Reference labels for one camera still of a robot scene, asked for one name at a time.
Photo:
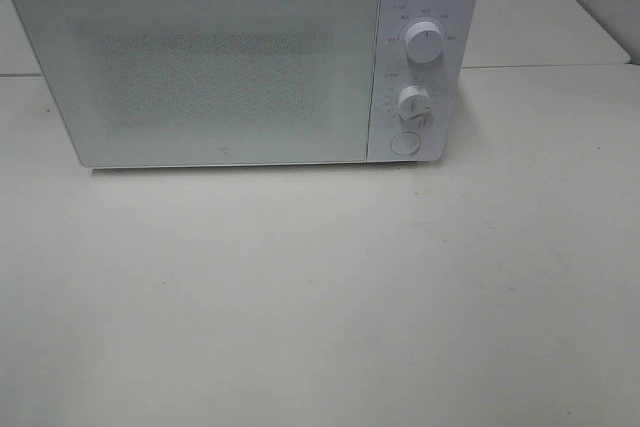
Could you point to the round door release button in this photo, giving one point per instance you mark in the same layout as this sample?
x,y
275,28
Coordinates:
x,y
405,143

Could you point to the white timer knob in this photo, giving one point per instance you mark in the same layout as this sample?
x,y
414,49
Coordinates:
x,y
414,104

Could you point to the white microwave door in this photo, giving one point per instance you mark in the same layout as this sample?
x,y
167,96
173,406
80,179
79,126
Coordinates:
x,y
169,83

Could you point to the upper white control knob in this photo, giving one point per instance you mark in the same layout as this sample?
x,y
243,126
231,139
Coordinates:
x,y
423,41

